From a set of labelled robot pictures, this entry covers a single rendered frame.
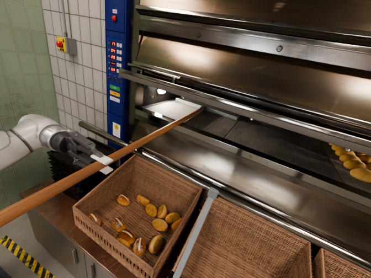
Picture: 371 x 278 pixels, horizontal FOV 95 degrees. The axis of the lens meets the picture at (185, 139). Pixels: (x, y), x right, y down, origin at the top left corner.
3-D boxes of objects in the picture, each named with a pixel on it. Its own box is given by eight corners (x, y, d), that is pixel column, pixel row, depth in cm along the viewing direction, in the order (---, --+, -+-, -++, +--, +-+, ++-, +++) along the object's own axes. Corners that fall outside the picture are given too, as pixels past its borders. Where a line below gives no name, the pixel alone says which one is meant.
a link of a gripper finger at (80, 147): (78, 144, 62) (77, 140, 62) (99, 151, 58) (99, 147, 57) (67, 148, 59) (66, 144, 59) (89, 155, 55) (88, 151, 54)
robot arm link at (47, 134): (66, 142, 70) (76, 146, 69) (41, 150, 63) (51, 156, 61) (63, 121, 66) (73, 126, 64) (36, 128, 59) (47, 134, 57)
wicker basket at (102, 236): (133, 180, 138) (135, 151, 125) (195, 217, 118) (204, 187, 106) (72, 224, 98) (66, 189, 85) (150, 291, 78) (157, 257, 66)
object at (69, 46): (68, 52, 125) (66, 36, 121) (77, 54, 122) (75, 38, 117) (57, 51, 119) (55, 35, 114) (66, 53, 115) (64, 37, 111)
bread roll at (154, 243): (165, 240, 97) (158, 240, 99) (160, 231, 96) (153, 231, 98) (156, 257, 88) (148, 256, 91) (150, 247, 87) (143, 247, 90)
